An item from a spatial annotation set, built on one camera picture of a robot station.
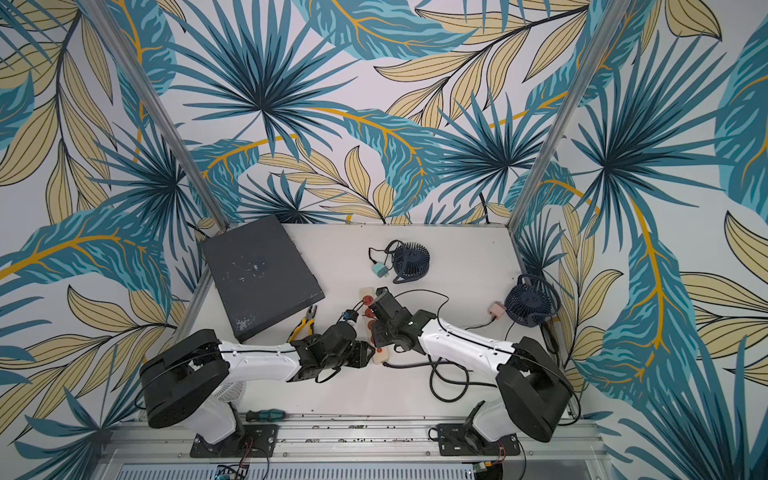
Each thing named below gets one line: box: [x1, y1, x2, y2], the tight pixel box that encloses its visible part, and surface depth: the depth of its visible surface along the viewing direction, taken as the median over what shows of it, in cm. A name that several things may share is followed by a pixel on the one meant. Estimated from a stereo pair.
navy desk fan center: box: [393, 242, 430, 284], surface depth 103 cm
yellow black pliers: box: [288, 304, 317, 343], surface depth 94 cm
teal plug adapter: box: [372, 262, 389, 278], surface depth 108 cm
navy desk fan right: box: [504, 274, 561, 328], surface depth 95 cm
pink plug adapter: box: [488, 301, 507, 319], surface depth 98 cm
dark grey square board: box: [201, 214, 325, 344], surface depth 102 cm
